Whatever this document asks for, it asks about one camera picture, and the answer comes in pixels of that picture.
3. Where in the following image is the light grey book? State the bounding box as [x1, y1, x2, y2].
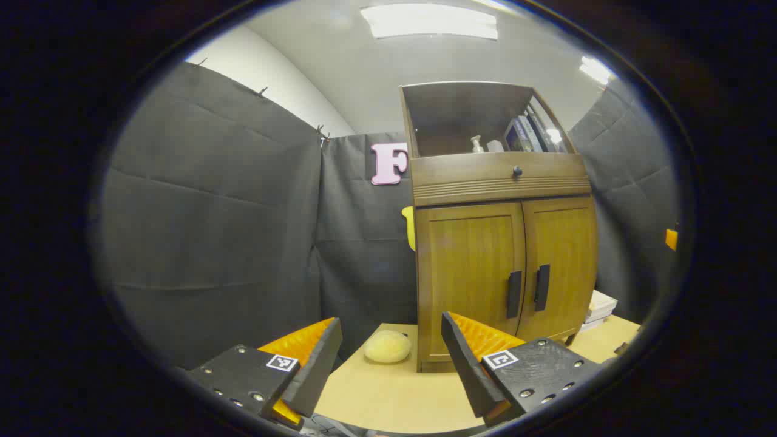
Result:
[521, 114, 545, 153]

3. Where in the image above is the wooden cabinet door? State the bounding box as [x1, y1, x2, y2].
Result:
[415, 202, 526, 365]
[516, 195, 599, 342]

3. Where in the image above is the small ceiling light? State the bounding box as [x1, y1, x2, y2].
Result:
[579, 56, 615, 86]

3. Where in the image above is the yellow round plush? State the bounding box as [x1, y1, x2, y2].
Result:
[363, 330, 412, 364]

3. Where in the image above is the beige flat book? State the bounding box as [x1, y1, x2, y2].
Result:
[588, 290, 619, 314]

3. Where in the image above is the grey blue book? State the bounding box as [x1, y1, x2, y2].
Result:
[504, 117, 534, 153]

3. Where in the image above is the wooden double-door shoe cabinet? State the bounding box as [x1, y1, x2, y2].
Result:
[399, 81, 600, 373]

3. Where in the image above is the wooden cabinet drawer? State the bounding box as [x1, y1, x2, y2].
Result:
[410, 152, 591, 207]

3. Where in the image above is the rectangular ceiling light panel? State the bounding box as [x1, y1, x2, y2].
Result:
[360, 4, 500, 41]

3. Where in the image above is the black backdrop cloth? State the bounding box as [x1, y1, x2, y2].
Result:
[97, 61, 680, 371]

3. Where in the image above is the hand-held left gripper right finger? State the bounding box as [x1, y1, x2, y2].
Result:
[441, 311, 603, 428]

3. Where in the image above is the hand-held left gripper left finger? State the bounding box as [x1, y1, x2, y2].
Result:
[184, 316, 344, 432]

